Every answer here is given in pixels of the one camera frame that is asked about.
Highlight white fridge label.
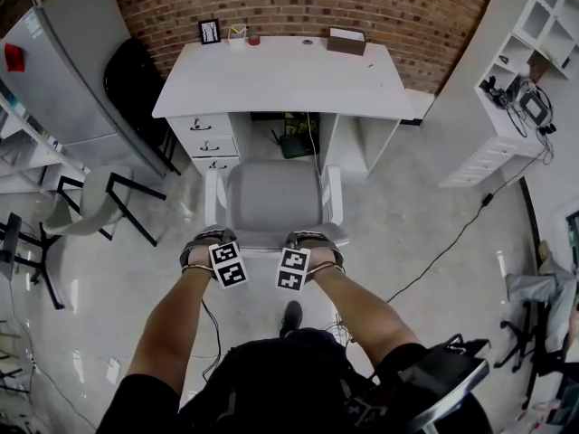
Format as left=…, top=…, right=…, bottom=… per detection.
left=24, top=11, right=43, bottom=40

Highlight black framed screen device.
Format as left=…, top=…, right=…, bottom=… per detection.
left=517, top=89, right=551, bottom=126

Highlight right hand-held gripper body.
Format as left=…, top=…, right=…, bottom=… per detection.
left=275, top=229, right=346, bottom=293

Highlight black gadgets on shelf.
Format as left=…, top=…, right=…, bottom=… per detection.
left=479, top=77, right=508, bottom=109

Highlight black waist-mounted device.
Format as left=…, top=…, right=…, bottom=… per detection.
left=343, top=335, right=492, bottom=434

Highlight white pen holder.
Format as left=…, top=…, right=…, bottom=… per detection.
left=227, top=24, right=249, bottom=50

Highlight person's right forearm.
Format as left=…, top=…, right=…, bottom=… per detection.
left=309, top=267, right=424, bottom=366

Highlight red fridge sticker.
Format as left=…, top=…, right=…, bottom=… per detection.
left=4, top=42, right=24, bottom=72

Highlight white desk with drawers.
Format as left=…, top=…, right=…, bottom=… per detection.
left=151, top=35, right=415, bottom=180

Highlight person's right black shoe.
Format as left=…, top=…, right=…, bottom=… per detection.
left=280, top=300, right=304, bottom=339

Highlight white shelf rack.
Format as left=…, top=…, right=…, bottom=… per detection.
left=0, top=92, right=87, bottom=196

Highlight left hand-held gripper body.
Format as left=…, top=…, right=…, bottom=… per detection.
left=179, top=227, right=249, bottom=290

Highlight grey chair with black legs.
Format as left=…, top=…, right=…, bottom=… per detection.
left=43, top=165, right=167, bottom=248

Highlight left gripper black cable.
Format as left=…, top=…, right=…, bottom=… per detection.
left=201, top=298, right=223, bottom=383

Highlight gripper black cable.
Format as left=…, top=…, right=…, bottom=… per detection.
left=201, top=298, right=223, bottom=383
left=334, top=312, right=359, bottom=348

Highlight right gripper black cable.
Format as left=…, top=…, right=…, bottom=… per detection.
left=334, top=312, right=359, bottom=348

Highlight black photo frame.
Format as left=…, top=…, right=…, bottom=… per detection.
left=197, top=18, right=223, bottom=45

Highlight white grey office chair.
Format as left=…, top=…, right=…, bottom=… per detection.
left=204, top=159, right=350, bottom=255

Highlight person's black clothing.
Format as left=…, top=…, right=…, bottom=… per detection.
left=94, top=327, right=494, bottom=434

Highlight brown open box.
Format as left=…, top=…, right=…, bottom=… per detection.
left=326, top=26, right=367, bottom=57

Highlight white bookcase cabinet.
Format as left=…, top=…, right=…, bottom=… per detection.
left=437, top=0, right=579, bottom=189

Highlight dark framed window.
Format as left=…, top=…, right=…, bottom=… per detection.
left=565, top=210, right=579, bottom=261

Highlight white red printed bags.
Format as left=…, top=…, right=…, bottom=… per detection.
left=527, top=400, right=579, bottom=434

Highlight white drawer with black handle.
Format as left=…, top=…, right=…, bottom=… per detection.
left=183, top=136, right=239, bottom=158
left=169, top=114, right=233, bottom=137
left=192, top=156, right=242, bottom=176

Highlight long black floor cable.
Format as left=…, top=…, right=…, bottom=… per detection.
left=386, top=149, right=551, bottom=305

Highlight person's right hand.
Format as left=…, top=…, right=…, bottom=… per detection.
left=308, top=246, right=338, bottom=270

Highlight black metal stand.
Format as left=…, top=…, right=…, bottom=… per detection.
left=0, top=212, right=67, bottom=311

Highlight black folding chair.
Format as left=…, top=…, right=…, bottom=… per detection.
left=103, top=37, right=182, bottom=175

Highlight person's left forearm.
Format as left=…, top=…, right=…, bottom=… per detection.
left=125, top=267, right=218, bottom=400

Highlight person's left hand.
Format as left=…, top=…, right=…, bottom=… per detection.
left=185, top=245, right=214, bottom=269

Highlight grey fridge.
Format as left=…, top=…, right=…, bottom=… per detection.
left=0, top=0, right=168, bottom=178

